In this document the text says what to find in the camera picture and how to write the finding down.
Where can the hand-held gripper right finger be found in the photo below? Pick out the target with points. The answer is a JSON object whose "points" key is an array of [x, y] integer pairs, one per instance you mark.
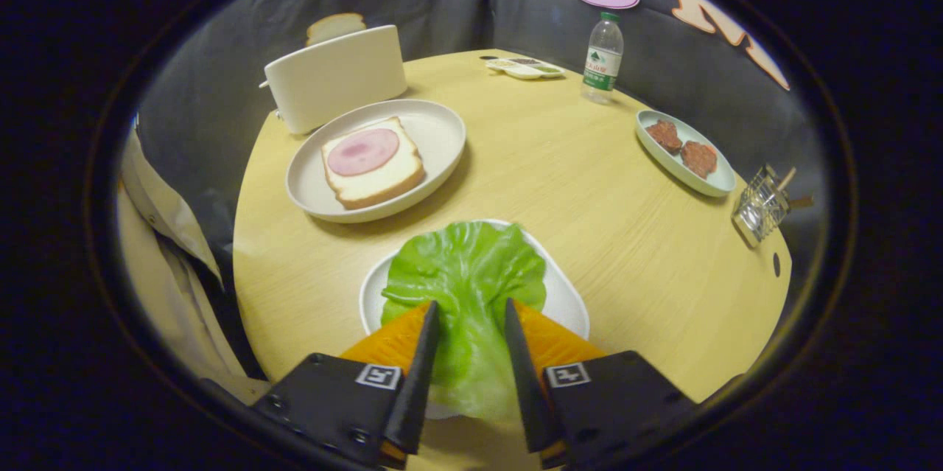
{"points": [[521, 382]]}

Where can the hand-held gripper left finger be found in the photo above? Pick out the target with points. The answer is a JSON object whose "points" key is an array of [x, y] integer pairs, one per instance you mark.
{"points": [[420, 382]]}

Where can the green lettuce leaf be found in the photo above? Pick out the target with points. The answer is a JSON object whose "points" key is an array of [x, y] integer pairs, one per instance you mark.
{"points": [[468, 272]]}

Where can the toasted bread slice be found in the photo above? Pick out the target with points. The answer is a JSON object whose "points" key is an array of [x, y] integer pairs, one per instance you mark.
{"points": [[335, 26]]}

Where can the white square plate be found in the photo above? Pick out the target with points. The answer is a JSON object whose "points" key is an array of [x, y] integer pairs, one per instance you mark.
{"points": [[563, 301]]}

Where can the white bread slice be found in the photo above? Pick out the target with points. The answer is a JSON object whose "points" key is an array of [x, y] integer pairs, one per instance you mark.
{"points": [[383, 180]]}

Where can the pink ham slice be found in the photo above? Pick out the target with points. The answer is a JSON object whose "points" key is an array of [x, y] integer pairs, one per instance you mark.
{"points": [[362, 152]]}

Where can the beige round plate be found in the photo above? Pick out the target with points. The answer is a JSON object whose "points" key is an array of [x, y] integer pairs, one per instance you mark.
{"points": [[438, 135]]}

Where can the light blue oval plate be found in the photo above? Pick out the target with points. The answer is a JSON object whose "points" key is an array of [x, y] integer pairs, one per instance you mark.
{"points": [[711, 180]]}

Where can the brown meat patty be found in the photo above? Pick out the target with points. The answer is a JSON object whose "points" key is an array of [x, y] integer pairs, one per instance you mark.
{"points": [[664, 135], [698, 158]]}

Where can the white divided tray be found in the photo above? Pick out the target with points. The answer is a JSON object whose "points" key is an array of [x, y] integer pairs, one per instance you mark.
{"points": [[527, 74]]}

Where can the white toaster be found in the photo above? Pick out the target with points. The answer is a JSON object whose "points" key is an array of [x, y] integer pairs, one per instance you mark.
{"points": [[335, 80]]}

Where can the pile of green beans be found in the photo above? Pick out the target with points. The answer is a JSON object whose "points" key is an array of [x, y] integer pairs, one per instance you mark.
{"points": [[549, 69]]}

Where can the person's beige shirt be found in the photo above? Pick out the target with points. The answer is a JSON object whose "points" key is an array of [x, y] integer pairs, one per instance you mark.
{"points": [[155, 206]]}

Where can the pile of yellow beans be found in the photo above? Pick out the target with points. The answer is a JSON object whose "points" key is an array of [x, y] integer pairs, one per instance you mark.
{"points": [[501, 63]]}

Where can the pile of brown beans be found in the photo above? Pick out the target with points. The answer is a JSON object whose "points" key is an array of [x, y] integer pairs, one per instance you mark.
{"points": [[524, 61]]}

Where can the clear plastic water bottle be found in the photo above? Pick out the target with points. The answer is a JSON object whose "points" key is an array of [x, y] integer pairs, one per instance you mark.
{"points": [[603, 62]]}

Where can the wooden stick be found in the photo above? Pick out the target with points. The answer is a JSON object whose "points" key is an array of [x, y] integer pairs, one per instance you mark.
{"points": [[787, 178], [801, 202]]}

